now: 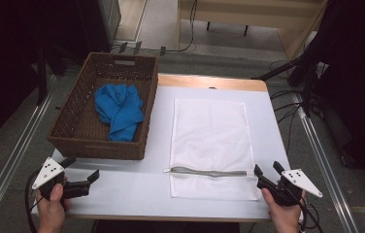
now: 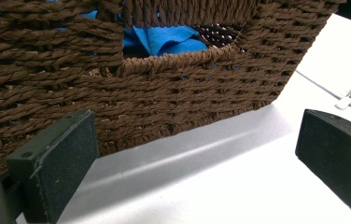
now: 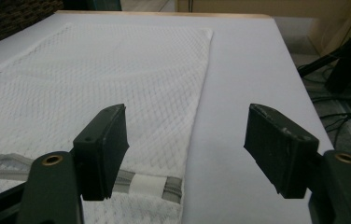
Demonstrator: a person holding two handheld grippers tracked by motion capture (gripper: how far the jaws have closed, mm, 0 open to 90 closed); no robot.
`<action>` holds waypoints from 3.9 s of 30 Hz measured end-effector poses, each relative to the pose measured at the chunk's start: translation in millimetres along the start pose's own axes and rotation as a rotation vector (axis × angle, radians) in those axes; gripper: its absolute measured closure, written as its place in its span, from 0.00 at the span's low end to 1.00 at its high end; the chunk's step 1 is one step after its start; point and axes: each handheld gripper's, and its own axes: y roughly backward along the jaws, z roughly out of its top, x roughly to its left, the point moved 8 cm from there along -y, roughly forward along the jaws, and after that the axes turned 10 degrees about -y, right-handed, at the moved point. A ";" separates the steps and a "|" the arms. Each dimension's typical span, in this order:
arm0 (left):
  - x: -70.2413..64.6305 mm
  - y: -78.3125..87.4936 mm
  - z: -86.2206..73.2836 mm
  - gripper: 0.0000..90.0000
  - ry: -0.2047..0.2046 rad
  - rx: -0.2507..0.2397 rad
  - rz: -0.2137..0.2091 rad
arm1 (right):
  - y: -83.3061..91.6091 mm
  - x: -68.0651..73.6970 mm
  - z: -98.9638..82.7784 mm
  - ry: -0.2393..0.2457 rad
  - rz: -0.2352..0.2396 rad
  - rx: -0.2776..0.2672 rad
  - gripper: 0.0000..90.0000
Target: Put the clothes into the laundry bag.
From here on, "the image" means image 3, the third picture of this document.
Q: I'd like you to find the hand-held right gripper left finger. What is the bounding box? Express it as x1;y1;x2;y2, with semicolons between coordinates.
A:
72;103;131;202

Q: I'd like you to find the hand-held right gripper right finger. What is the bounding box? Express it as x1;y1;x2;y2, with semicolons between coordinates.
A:
243;103;321;200

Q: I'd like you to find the white mesh laundry bag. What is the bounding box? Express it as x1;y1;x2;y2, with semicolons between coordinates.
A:
0;21;214;224

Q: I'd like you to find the brown wicker basket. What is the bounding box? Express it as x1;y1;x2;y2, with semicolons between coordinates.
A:
0;0;65;52

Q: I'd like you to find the dark metal cabinet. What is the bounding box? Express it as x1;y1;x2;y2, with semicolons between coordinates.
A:
63;0;122;12

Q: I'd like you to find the black floor cable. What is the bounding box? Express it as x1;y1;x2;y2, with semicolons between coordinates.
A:
310;92;351;148

